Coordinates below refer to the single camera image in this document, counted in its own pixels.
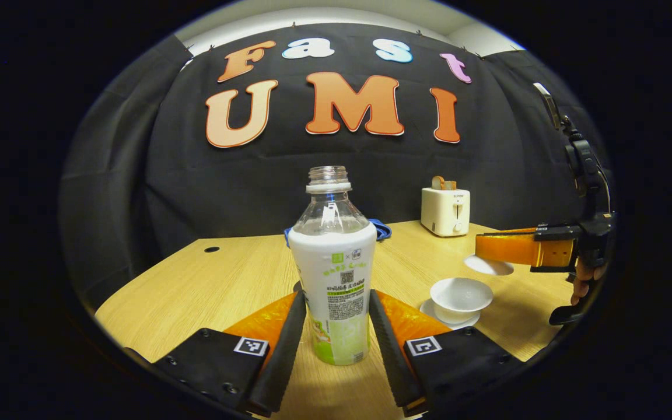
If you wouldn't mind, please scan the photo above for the white toaster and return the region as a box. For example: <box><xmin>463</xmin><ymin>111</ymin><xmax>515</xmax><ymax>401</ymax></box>
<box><xmin>421</xmin><ymin>187</ymin><xmax>471</xmax><ymax>237</ymax></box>

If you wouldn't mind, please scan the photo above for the clear water bottle green label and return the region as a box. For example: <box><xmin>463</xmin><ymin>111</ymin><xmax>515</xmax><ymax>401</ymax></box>
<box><xmin>288</xmin><ymin>166</ymin><xmax>377</xmax><ymax>366</ymax></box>

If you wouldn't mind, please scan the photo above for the white teacup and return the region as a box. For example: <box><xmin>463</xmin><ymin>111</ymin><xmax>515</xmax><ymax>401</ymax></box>
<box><xmin>430</xmin><ymin>278</ymin><xmax>494</xmax><ymax>324</ymax></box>

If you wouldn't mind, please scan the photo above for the black backdrop cloth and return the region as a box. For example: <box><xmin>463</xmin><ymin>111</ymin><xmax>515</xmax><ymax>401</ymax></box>
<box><xmin>59</xmin><ymin>22</ymin><xmax>614</xmax><ymax>310</ymax></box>

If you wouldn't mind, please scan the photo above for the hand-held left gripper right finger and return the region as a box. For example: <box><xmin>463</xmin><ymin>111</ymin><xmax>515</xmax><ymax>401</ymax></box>
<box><xmin>369</xmin><ymin>289</ymin><xmax>526</xmax><ymax>416</ymax></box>

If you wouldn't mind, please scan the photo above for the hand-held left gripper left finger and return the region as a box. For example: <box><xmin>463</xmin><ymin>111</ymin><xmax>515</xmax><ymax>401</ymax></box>
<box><xmin>152</xmin><ymin>290</ymin><xmax>307</xmax><ymax>416</ymax></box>

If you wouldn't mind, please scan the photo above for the blue folded towel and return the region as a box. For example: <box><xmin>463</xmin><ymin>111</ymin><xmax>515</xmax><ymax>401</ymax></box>
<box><xmin>283</xmin><ymin>219</ymin><xmax>393</xmax><ymax>246</ymax></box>

